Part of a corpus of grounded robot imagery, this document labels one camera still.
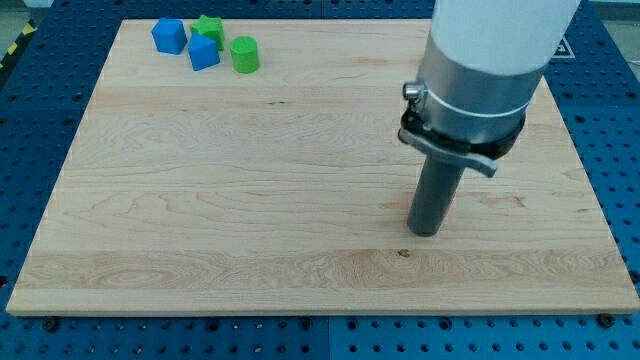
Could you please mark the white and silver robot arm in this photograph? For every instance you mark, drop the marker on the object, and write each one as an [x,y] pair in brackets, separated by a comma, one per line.
[483,61]

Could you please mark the light wooden board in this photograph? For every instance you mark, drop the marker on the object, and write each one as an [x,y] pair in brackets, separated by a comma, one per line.
[286,192]

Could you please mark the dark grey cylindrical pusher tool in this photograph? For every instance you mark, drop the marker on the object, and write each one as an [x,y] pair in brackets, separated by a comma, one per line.
[433,196]

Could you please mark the green cylinder block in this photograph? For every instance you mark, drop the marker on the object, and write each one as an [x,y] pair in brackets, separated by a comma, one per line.
[244,53]

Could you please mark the black clamp with metal lever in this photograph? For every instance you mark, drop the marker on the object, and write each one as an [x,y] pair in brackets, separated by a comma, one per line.
[479,157]

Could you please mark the blue pentagon block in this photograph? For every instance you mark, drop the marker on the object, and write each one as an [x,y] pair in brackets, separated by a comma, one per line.
[203,52]

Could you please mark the green star block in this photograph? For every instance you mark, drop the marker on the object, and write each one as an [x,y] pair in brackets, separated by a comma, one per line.
[210,27]

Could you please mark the blue cube block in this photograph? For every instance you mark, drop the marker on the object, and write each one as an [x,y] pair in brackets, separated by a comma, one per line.
[169,36]

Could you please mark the black bolt left front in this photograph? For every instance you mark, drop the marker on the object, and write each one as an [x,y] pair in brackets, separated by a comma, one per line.
[50,324]

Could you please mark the black bolt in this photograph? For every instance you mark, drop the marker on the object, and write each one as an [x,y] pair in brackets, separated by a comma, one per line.
[50,324]
[605,320]

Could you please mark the black bolt right front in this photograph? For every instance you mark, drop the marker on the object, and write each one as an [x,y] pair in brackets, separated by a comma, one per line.
[605,320]

